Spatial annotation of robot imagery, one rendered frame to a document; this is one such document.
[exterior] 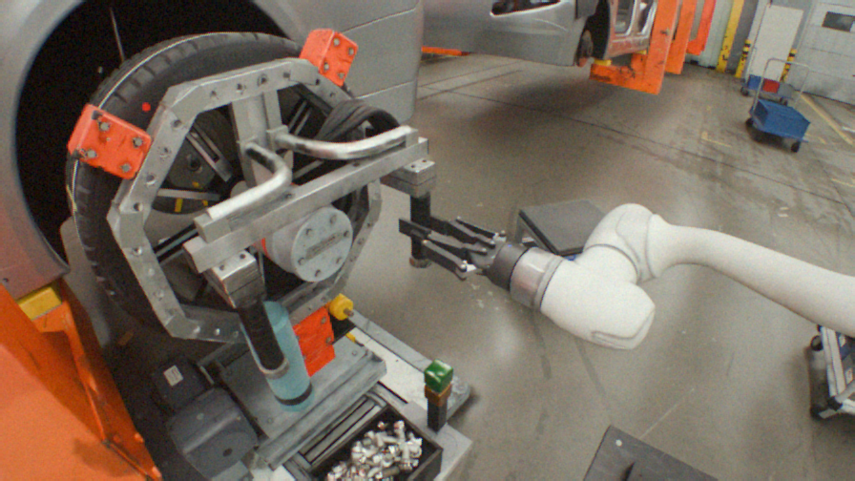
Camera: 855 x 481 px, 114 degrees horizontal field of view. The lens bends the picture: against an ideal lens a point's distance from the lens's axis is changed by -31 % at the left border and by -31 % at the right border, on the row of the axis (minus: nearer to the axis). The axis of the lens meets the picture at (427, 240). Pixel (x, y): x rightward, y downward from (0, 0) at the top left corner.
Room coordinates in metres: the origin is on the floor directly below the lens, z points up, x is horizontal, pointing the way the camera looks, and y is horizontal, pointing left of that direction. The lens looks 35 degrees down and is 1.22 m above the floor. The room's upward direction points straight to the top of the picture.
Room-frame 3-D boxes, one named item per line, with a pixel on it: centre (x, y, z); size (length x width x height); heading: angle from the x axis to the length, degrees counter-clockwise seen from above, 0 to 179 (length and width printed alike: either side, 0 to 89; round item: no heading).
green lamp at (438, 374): (0.40, -0.02, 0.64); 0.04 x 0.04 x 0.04; 51
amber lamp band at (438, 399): (0.40, -0.02, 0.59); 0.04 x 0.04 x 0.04; 51
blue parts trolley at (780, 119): (4.04, -4.50, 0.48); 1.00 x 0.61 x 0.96; 146
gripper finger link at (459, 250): (0.52, -0.05, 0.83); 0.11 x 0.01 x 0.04; 62
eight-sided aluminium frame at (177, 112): (0.61, 0.30, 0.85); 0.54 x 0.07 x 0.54; 141
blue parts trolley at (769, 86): (6.75, -6.88, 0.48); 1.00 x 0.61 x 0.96; 57
